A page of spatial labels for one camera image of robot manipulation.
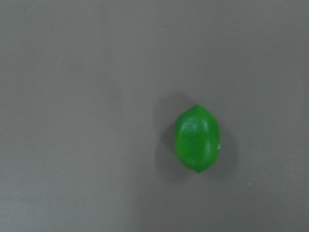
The green lime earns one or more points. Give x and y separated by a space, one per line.
197 138

